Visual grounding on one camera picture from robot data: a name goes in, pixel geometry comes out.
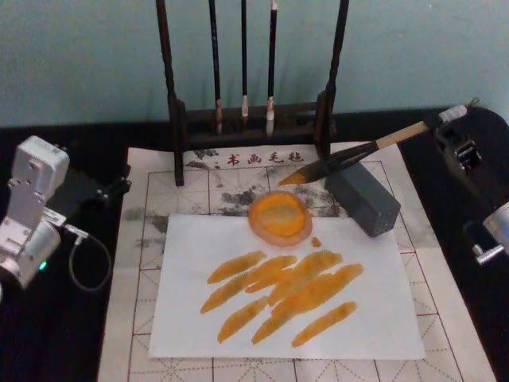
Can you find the hanging black brush, white tip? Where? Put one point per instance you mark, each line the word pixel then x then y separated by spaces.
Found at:
pixel 271 71

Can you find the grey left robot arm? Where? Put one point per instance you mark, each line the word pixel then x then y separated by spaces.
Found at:
pixel 29 187

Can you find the black table cloth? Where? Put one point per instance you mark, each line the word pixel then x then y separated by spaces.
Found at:
pixel 43 342

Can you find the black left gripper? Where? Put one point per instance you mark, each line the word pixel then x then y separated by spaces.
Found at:
pixel 79 191

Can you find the hanging black brush, brown ferrule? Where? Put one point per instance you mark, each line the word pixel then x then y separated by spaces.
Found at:
pixel 217 71

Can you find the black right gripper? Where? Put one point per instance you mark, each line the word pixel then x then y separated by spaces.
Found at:
pixel 483 187

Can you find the grey rectangular block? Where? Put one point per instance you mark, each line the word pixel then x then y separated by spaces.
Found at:
pixel 362 199

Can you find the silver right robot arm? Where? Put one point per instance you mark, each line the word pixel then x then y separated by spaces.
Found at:
pixel 499 227

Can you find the white gridded felt mat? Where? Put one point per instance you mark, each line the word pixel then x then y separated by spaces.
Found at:
pixel 135 302

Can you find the round dish of orange paint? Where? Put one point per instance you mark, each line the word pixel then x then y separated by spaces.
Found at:
pixel 280 219

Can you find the dark wooden brush rack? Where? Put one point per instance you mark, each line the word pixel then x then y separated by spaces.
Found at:
pixel 175 119

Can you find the white paper with orange strokes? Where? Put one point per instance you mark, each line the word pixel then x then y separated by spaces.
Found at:
pixel 378 318

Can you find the hanging thin black brush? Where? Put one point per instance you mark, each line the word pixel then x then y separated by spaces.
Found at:
pixel 243 59

